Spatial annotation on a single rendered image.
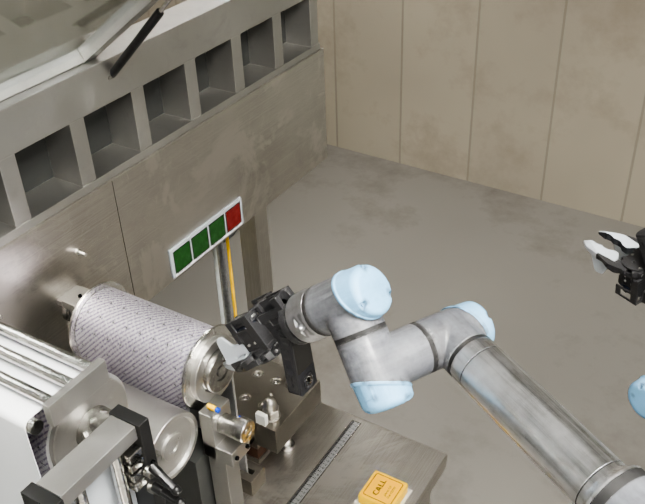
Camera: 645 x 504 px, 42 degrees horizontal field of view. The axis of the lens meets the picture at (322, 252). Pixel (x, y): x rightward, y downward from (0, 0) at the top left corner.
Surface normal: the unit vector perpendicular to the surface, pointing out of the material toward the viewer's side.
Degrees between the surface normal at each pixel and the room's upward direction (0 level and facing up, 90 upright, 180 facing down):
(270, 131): 90
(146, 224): 90
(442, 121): 90
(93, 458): 0
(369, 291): 50
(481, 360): 25
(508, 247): 0
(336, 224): 0
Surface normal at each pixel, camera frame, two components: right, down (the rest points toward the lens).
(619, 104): -0.54, 0.49
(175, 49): 0.85, 0.27
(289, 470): -0.04, -0.83
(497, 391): -0.62, -0.34
